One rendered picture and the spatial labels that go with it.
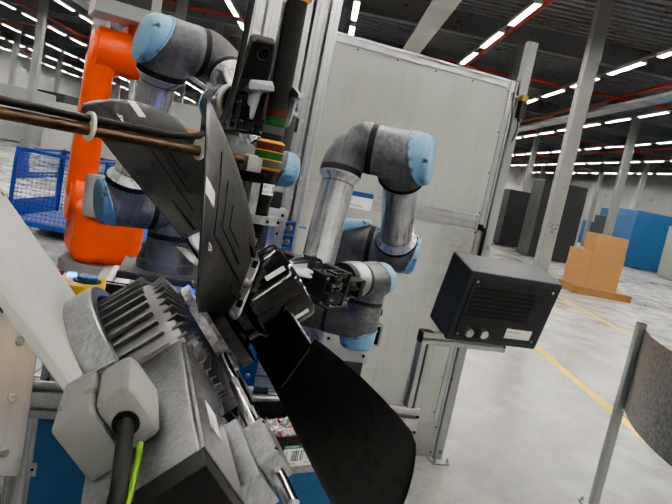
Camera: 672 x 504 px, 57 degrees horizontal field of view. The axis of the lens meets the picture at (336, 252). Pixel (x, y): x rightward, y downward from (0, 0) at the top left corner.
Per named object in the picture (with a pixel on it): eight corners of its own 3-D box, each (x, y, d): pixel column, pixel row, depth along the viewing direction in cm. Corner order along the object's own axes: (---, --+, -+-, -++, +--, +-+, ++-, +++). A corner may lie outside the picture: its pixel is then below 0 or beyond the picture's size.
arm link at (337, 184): (327, 106, 139) (270, 318, 131) (374, 114, 137) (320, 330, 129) (333, 126, 150) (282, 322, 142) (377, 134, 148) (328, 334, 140)
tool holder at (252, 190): (246, 224, 90) (259, 158, 89) (215, 214, 95) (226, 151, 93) (287, 227, 98) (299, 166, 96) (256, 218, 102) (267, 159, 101)
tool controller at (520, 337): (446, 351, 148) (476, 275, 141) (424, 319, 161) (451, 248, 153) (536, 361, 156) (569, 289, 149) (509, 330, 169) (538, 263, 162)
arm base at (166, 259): (138, 259, 174) (143, 224, 173) (192, 267, 178) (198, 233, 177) (132, 269, 160) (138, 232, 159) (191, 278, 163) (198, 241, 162)
